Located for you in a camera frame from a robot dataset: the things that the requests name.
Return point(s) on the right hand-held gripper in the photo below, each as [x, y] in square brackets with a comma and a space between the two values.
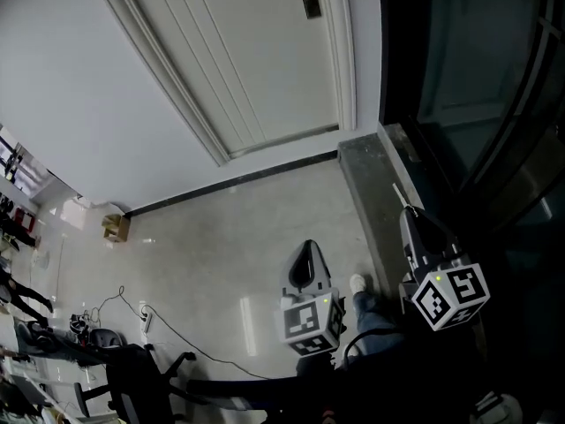
[450, 296]

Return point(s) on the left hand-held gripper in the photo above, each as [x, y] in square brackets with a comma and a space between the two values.
[309, 320]

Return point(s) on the dark glass door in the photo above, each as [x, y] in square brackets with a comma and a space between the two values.
[476, 82]

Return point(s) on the white panelled door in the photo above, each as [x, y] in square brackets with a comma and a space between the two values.
[247, 60]

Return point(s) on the person's white shoe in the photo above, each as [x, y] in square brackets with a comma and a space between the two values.
[357, 283]

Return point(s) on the person's leg in jeans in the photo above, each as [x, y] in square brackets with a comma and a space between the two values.
[373, 316]

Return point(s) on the white power strip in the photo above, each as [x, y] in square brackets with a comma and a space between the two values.
[146, 321]

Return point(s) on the small cardboard box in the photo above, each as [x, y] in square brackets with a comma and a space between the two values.
[115, 228]

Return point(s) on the black office chair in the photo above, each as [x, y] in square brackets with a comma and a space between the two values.
[137, 382]

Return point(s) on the grey office chair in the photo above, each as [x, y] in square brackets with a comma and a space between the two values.
[106, 337]

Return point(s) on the red box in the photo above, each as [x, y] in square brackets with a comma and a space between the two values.
[25, 220]

